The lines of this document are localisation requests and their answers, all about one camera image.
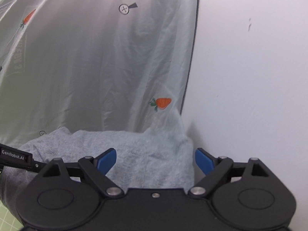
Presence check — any grey zip hoodie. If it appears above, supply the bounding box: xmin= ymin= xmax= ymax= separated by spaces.
xmin=0 ymin=108 xmax=196 ymax=217

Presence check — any green grid cutting mat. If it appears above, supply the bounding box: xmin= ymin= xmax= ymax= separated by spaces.
xmin=0 ymin=202 xmax=23 ymax=231

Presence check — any grey printed backdrop sheet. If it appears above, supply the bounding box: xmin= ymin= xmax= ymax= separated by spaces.
xmin=1 ymin=0 xmax=198 ymax=146

